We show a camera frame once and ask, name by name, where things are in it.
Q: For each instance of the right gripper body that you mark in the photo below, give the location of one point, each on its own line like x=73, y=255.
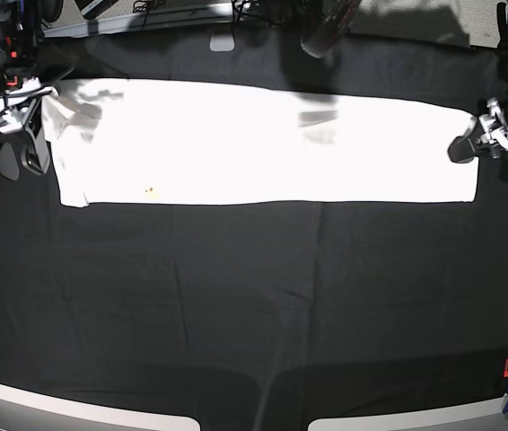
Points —
x=15, y=103

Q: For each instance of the white printed t-shirt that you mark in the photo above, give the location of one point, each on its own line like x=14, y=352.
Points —
x=133, y=141

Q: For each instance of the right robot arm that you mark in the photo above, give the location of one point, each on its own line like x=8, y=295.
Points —
x=23, y=22

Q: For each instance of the left orange black clamp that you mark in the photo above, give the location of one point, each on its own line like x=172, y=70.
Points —
x=11, y=77

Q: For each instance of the black table cloth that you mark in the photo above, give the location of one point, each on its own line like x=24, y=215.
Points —
x=262, y=316

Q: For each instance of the grey camera mount base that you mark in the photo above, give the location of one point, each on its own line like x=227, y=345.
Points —
x=222, y=40

